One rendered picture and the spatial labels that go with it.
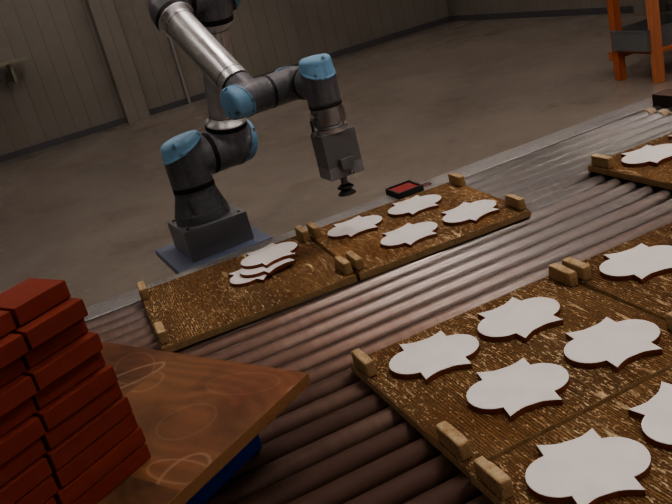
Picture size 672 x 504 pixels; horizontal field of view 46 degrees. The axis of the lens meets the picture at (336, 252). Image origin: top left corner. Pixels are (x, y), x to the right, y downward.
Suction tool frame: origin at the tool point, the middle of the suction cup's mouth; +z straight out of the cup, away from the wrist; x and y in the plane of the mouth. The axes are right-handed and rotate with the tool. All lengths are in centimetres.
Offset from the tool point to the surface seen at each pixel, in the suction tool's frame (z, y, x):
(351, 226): 8.1, -0.8, 0.2
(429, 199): 8.1, 19.5, -2.3
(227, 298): 9.0, -36.2, -9.9
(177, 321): 9.0, -47.7, -11.2
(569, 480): 8, -25, -101
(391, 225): 9.0, 6.1, -6.5
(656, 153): 8, 65, -29
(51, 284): -26, -68, -72
